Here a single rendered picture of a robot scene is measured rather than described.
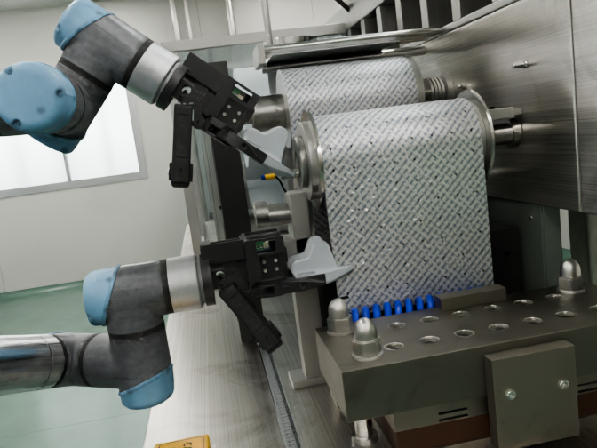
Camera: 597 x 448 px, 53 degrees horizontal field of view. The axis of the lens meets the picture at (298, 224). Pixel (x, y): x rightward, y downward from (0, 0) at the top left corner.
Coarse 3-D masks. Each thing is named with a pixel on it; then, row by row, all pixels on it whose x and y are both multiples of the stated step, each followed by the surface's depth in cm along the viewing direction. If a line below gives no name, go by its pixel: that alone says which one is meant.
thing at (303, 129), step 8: (472, 104) 88; (480, 120) 86; (304, 128) 84; (296, 136) 91; (304, 136) 84; (312, 136) 83; (312, 144) 82; (312, 152) 82; (312, 160) 82; (312, 168) 82; (312, 176) 83; (312, 184) 84; (312, 192) 85
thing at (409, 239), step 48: (336, 192) 83; (384, 192) 84; (432, 192) 85; (480, 192) 86; (336, 240) 84; (384, 240) 85; (432, 240) 86; (480, 240) 87; (384, 288) 86; (432, 288) 87
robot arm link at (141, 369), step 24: (96, 336) 84; (120, 336) 78; (144, 336) 78; (96, 360) 81; (120, 360) 79; (144, 360) 78; (168, 360) 81; (96, 384) 82; (120, 384) 80; (144, 384) 78; (168, 384) 81; (144, 408) 80
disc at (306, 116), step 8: (304, 112) 87; (304, 120) 88; (312, 120) 83; (312, 128) 82; (320, 144) 81; (320, 152) 81; (320, 160) 81; (320, 168) 81; (320, 176) 82; (320, 184) 83; (320, 192) 84; (312, 200) 91; (320, 200) 85; (320, 208) 86
